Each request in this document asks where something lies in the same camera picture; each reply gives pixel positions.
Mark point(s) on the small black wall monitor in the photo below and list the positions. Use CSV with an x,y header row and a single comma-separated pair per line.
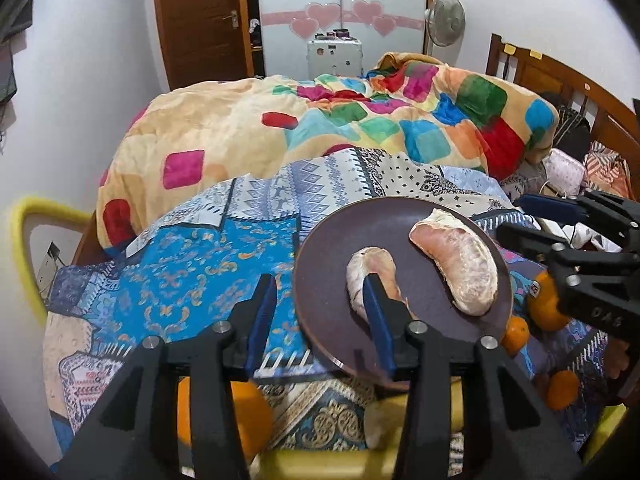
x,y
6,75

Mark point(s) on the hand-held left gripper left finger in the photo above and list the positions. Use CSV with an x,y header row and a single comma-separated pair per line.
x,y
262,320

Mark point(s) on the peeled pomelo segment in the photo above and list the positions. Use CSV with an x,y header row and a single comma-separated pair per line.
x,y
465,265
357,270

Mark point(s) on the yellow sugarcane piece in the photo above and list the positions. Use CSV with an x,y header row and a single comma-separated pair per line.
x,y
385,420
325,465

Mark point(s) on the large orange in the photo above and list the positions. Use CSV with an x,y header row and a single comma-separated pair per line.
x,y
245,415

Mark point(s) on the striped cloth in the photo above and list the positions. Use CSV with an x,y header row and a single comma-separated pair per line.
x,y
605,167

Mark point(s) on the dark round plate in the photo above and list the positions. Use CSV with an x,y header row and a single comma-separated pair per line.
x,y
330,260

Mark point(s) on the small orange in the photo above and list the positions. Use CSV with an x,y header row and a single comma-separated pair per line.
x,y
516,336
562,390

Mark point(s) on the orange with sticker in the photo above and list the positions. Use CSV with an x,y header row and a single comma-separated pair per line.
x,y
545,310

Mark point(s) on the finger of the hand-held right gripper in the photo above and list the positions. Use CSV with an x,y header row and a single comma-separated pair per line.
x,y
545,206
525,240

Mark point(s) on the pink bag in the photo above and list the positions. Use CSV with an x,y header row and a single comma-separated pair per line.
x,y
565,170

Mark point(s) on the blue patterned cloth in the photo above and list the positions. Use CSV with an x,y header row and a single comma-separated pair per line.
x,y
200,260

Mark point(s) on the standing fan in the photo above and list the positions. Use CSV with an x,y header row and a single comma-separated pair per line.
x,y
445,22

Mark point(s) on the black bag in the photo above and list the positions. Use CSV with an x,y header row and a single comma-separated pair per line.
x,y
570,130

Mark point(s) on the colourful checked blanket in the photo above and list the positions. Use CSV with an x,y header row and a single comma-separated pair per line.
x,y
225,125

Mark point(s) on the wooden bed headboard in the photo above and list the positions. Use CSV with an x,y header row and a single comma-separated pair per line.
x,y
545,72

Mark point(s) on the brown wooden door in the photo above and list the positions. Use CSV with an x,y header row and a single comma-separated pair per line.
x,y
200,20

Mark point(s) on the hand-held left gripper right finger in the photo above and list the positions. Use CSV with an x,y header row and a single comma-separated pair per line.
x,y
380,330

